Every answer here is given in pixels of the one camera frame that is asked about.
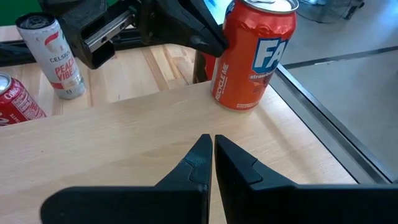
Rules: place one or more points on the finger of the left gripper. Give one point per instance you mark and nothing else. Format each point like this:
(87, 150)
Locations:
(174, 21)

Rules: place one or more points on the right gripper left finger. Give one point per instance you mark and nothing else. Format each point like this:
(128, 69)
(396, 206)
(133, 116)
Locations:
(174, 202)

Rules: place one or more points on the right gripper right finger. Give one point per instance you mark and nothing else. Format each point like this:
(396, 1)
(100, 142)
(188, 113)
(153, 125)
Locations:
(280, 205)

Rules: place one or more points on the red Fanta strawberry can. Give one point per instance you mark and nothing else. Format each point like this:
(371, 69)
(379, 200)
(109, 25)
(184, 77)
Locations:
(248, 62)

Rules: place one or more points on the white Celsius Peach Vibe can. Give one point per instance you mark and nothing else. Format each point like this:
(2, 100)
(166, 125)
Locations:
(59, 65)

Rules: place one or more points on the red Coca-Cola Star Wars can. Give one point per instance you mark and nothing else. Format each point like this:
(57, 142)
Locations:
(206, 67)
(18, 102)

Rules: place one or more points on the green floor mat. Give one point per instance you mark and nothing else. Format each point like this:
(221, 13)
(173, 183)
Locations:
(18, 9)

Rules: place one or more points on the wooden shelf with black frame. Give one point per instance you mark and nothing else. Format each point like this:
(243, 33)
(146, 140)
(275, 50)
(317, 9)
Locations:
(124, 140)

